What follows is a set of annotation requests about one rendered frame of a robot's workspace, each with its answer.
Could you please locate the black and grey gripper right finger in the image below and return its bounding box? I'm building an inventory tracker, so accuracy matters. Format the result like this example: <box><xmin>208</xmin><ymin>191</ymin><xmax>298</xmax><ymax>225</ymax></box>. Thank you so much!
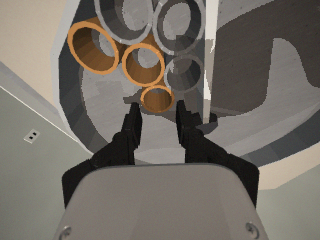
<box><xmin>176</xmin><ymin>100</ymin><xmax>260</xmax><ymax>209</ymax></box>

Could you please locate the bronze bushing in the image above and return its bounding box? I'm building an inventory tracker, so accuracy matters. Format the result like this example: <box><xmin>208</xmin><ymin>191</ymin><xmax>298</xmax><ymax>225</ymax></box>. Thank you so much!
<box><xmin>67</xmin><ymin>16</ymin><xmax>127</xmax><ymax>75</ymax></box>
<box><xmin>140</xmin><ymin>76</ymin><xmax>175</xmax><ymax>113</ymax></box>
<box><xmin>122</xmin><ymin>34</ymin><xmax>165</xmax><ymax>87</ymax></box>

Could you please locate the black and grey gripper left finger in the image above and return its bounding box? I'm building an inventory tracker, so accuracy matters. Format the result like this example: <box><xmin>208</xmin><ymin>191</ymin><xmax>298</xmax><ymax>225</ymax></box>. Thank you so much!
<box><xmin>62</xmin><ymin>102</ymin><xmax>143</xmax><ymax>209</ymax></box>

